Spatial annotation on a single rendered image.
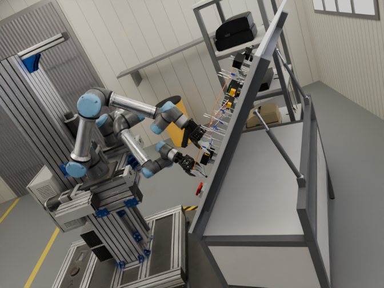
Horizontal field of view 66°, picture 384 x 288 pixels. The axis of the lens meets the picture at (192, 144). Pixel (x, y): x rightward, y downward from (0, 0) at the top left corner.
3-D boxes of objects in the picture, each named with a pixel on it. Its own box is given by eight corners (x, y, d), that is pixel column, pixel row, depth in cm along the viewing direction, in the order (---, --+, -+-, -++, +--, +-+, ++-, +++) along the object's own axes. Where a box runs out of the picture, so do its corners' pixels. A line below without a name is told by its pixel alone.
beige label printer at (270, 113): (247, 137, 267) (241, 118, 259) (250, 126, 284) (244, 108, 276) (282, 130, 254) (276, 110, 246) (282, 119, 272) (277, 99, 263)
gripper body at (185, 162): (186, 168, 169) (171, 158, 174) (189, 174, 176) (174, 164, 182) (194, 158, 171) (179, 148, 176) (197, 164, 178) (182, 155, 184)
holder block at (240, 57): (260, 51, 133) (241, 44, 135) (253, 66, 128) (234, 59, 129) (257, 58, 137) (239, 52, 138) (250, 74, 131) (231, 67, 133)
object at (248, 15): (217, 52, 234) (208, 28, 226) (223, 44, 253) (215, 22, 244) (254, 40, 221) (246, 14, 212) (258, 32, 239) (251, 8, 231)
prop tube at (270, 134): (298, 184, 136) (264, 132, 128) (299, 180, 139) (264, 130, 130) (305, 182, 135) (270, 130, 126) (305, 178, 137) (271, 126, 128)
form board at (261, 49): (237, 125, 251) (235, 124, 251) (287, -3, 187) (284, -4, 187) (191, 234, 160) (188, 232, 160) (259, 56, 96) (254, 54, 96)
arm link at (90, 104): (91, 169, 190) (108, 91, 166) (83, 183, 177) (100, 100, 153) (72, 164, 188) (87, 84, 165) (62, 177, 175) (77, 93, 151)
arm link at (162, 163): (156, 166, 195) (153, 156, 187) (170, 156, 199) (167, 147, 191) (163, 173, 191) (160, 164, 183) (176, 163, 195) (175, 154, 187)
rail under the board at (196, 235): (191, 241, 163) (187, 232, 160) (236, 131, 254) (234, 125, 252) (200, 241, 161) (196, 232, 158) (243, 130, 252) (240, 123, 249)
